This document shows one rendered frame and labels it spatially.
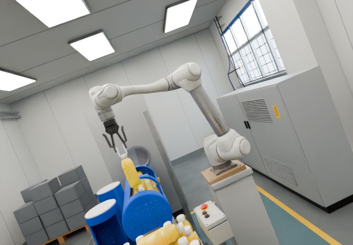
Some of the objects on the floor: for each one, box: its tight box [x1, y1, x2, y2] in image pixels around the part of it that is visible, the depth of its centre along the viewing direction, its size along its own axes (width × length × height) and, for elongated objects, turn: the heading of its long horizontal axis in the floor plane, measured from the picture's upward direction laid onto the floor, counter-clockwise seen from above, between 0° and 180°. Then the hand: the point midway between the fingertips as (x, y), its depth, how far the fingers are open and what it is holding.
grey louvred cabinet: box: [216, 66, 353, 214], centre depth 331 cm, size 54×215×145 cm, turn 91°
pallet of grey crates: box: [13, 165, 99, 245], centre depth 458 cm, size 120×80×119 cm
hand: (121, 150), depth 134 cm, fingers closed on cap, 4 cm apart
